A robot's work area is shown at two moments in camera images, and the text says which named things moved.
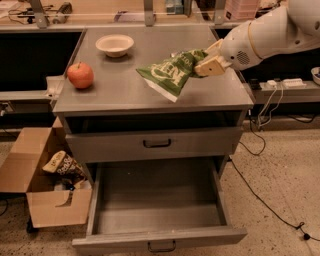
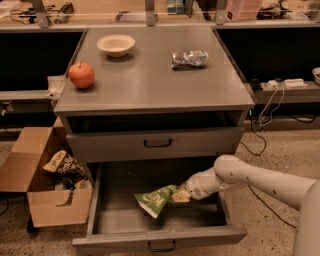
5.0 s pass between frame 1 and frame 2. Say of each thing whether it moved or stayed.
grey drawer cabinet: stayed
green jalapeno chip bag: moved
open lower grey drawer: stayed
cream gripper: moved
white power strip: stayed
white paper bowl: stayed
